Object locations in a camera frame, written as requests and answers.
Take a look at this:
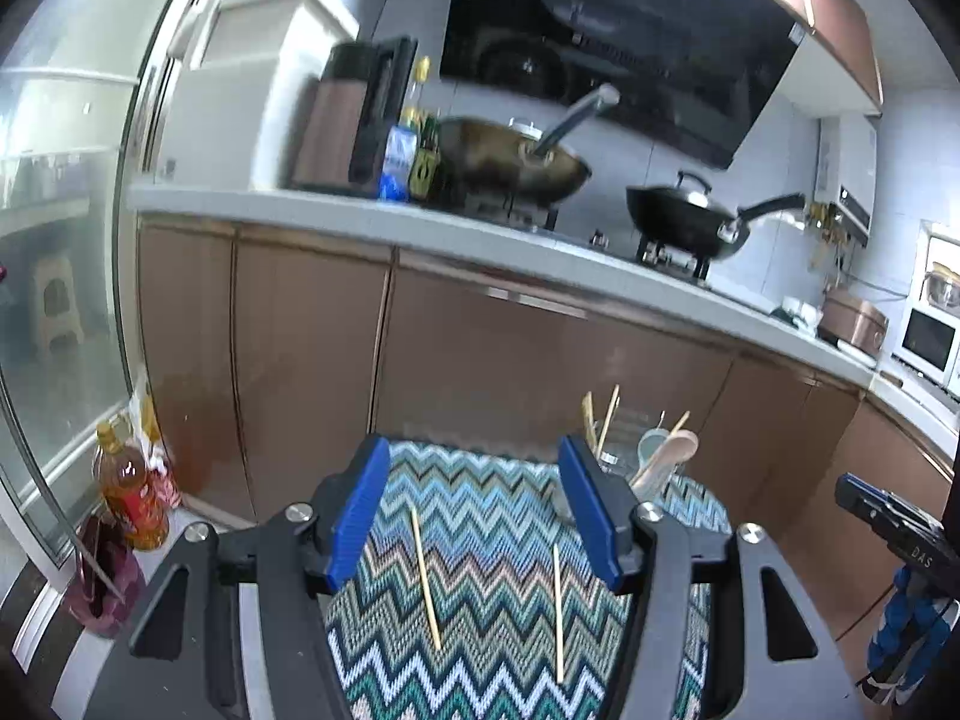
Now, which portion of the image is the bamboo chopstick two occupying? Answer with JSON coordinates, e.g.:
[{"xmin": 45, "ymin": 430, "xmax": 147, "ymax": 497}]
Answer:
[{"xmin": 581, "ymin": 392, "xmax": 599, "ymax": 455}]

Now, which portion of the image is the bamboo chopstick five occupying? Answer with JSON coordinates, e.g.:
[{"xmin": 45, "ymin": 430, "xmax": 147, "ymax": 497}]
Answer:
[{"xmin": 410, "ymin": 507, "xmax": 443, "ymax": 653}]

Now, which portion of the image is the clear plastic utensil holder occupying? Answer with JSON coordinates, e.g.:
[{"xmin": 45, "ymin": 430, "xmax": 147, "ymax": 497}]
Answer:
[{"xmin": 579, "ymin": 394, "xmax": 703, "ymax": 525}]

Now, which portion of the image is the white ceramic spoon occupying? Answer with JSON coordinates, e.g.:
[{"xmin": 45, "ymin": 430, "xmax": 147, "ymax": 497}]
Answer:
[
  {"xmin": 636, "ymin": 427, "xmax": 669, "ymax": 472},
  {"xmin": 630, "ymin": 429, "xmax": 700, "ymax": 500}
]

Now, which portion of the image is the bamboo chopstick six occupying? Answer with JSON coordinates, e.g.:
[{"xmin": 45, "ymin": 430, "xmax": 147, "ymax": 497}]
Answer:
[{"xmin": 551, "ymin": 543, "xmax": 566, "ymax": 686}]

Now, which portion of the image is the bamboo chopstick three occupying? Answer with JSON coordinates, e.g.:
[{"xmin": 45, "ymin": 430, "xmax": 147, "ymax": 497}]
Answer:
[{"xmin": 669, "ymin": 411, "xmax": 690, "ymax": 437}]

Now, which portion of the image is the right hand blue white glove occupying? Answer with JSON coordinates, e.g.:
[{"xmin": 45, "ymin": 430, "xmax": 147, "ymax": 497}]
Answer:
[{"xmin": 857, "ymin": 566, "xmax": 958, "ymax": 707}]

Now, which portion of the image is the zigzag woven table mat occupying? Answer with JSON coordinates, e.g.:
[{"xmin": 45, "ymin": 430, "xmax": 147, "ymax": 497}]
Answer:
[{"xmin": 317, "ymin": 436, "xmax": 734, "ymax": 720}]

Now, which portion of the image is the white microwave oven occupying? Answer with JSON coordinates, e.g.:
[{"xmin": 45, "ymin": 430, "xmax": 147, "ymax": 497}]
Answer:
[{"xmin": 893, "ymin": 301, "xmax": 958, "ymax": 387}]

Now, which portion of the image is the cooking oil bottle on floor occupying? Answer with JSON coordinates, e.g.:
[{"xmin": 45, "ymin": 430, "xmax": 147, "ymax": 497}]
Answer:
[{"xmin": 93, "ymin": 413, "xmax": 169, "ymax": 551}]

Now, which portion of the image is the brown rice cooker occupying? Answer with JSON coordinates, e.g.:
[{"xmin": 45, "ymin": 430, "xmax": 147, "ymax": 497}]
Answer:
[{"xmin": 817, "ymin": 288, "xmax": 889, "ymax": 359}]

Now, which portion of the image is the black frying pan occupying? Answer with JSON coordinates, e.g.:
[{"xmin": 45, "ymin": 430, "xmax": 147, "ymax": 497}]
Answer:
[{"xmin": 626, "ymin": 171, "xmax": 807, "ymax": 265}]

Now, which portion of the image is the green sauce bottle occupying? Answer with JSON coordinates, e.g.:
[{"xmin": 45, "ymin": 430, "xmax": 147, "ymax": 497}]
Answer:
[{"xmin": 409, "ymin": 112, "xmax": 441, "ymax": 202}]

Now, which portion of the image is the blue white salt bag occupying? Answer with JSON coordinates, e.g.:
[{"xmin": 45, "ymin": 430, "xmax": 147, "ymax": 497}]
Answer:
[{"xmin": 377, "ymin": 125, "xmax": 418, "ymax": 203}]

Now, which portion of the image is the yellow cap oil bottle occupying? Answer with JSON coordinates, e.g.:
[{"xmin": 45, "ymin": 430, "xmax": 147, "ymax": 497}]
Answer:
[{"xmin": 398, "ymin": 55, "xmax": 431, "ymax": 132}]

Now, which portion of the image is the white gas water heater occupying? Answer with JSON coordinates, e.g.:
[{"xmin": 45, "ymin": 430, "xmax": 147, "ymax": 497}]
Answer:
[{"xmin": 812, "ymin": 112, "xmax": 877, "ymax": 249}]

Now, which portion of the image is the beige plastic stool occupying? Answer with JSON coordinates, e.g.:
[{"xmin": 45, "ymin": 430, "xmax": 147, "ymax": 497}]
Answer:
[{"xmin": 31, "ymin": 252, "xmax": 86, "ymax": 359}]

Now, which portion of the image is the black range hood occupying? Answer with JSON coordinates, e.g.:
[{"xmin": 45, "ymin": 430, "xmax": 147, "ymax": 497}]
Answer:
[{"xmin": 441, "ymin": 0, "xmax": 802, "ymax": 169}]

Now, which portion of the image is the white storage box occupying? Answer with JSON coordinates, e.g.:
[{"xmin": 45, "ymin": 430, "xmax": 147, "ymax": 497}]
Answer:
[{"xmin": 153, "ymin": 0, "xmax": 359, "ymax": 190}]

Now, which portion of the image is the steel wok with handle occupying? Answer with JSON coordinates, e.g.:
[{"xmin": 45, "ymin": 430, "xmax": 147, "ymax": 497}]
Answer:
[{"xmin": 438, "ymin": 83, "xmax": 620, "ymax": 206}]

